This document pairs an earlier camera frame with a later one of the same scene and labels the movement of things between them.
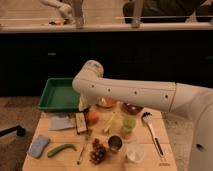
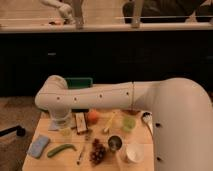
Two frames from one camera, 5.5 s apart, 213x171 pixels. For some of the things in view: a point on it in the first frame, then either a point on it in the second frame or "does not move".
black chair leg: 20,131 does not move
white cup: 135,152 does not move
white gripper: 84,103 to 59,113
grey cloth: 61,122 does not move
